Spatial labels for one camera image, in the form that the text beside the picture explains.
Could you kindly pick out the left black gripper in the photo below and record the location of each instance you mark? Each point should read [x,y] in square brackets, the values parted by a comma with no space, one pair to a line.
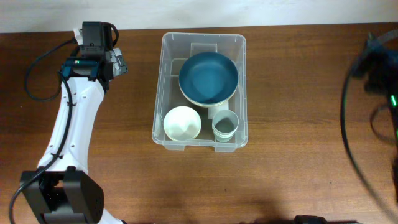
[119,60]

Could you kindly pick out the white small bowl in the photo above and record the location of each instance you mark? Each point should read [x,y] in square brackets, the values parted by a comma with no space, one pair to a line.
[182,123]

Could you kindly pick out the blue plate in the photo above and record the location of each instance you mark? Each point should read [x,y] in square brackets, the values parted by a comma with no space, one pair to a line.
[208,77]

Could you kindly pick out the cream plate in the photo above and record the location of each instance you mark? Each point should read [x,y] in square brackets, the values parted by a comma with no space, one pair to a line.
[207,105]

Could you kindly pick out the grey cup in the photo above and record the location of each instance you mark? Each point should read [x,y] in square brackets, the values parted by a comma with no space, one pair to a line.
[225,121]

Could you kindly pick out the green cup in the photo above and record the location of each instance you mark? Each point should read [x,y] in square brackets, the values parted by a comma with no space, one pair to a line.
[222,139]

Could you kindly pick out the cream cup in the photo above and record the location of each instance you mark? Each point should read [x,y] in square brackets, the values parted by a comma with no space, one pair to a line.
[223,134]

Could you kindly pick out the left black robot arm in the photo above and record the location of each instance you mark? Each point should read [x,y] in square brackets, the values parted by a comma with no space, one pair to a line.
[60,189]

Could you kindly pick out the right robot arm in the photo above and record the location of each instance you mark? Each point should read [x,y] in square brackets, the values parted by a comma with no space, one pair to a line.
[379,64]

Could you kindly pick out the clear plastic storage bin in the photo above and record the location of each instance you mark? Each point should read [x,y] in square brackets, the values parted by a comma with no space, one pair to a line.
[177,47]

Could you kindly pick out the white label in bin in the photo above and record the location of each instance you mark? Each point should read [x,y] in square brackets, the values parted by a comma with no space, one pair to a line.
[215,109]

